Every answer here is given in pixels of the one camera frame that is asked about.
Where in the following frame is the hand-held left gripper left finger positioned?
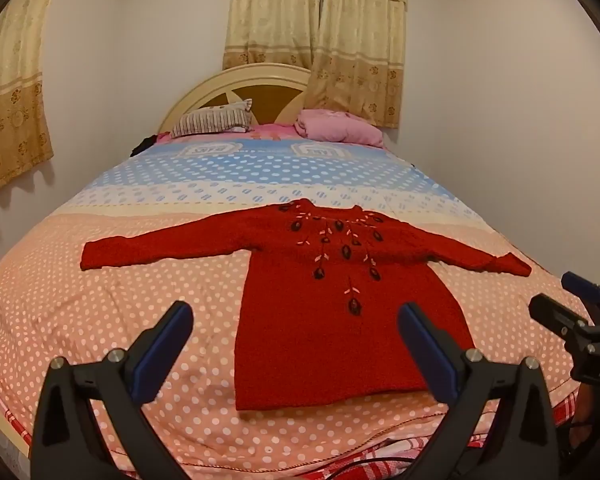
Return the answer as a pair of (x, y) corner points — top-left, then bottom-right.
(30, 301), (195, 480)

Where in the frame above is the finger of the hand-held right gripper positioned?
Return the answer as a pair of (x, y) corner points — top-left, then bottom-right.
(528, 293), (588, 343)
(561, 271), (600, 311)

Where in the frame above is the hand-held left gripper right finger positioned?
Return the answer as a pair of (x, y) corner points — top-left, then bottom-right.
(397, 302), (561, 480)

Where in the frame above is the red knitted sweater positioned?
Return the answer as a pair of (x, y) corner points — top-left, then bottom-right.
(80, 198), (532, 411)

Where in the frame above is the polka dot bedsheet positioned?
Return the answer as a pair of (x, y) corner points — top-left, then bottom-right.
(0, 130), (596, 476)

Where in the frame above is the black cloth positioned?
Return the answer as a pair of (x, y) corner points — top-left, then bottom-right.
(130, 134), (161, 157)

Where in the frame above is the striped pillow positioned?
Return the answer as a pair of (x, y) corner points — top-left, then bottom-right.
(170, 99), (253, 138)

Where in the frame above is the pink blanket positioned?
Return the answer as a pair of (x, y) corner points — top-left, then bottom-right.
(295, 108), (385, 148)

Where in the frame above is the pink patterned cloth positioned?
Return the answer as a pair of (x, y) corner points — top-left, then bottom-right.
(155, 124), (306, 145)

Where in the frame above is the cream wooden headboard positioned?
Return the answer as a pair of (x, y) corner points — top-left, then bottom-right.
(157, 62), (313, 133)

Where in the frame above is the beige patterned side curtain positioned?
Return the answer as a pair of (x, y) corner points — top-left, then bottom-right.
(0, 0), (63, 203)

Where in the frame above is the beige patterned curtain panel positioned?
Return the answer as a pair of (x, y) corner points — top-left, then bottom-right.
(305, 0), (408, 128)
(222, 0), (326, 72)

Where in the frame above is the black cable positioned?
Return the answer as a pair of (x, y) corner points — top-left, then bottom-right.
(325, 452), (431, 480)

